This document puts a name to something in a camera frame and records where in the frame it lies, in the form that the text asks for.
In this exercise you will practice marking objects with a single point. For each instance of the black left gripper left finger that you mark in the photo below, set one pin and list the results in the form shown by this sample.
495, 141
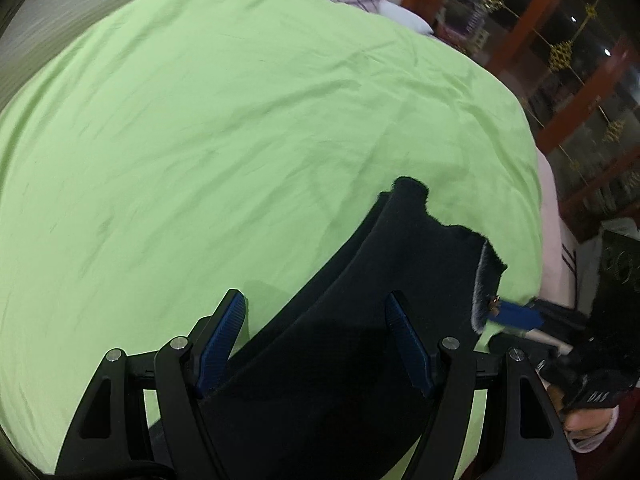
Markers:
213, 339

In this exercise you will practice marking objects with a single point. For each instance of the light green bed sheet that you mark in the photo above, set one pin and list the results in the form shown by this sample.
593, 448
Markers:
180, 148

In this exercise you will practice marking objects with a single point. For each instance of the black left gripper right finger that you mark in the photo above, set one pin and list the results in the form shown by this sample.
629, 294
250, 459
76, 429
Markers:
419, 360

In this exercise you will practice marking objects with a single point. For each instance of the dark gift bag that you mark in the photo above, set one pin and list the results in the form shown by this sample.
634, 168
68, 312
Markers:
615, 308

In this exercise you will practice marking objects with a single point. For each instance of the right hand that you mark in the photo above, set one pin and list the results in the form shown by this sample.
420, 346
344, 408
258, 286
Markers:
585, 423

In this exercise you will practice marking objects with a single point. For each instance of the white pillow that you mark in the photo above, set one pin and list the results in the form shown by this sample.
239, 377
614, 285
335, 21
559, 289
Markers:
404, 17

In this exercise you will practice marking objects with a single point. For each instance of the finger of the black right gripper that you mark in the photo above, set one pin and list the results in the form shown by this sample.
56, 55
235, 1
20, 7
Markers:
512, 315

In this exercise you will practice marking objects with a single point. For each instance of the red wooden glass cabinet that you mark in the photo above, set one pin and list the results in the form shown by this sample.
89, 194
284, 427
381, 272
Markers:
575, 72

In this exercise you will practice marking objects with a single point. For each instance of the black fleece pants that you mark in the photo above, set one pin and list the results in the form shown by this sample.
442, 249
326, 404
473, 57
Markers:
320, 391

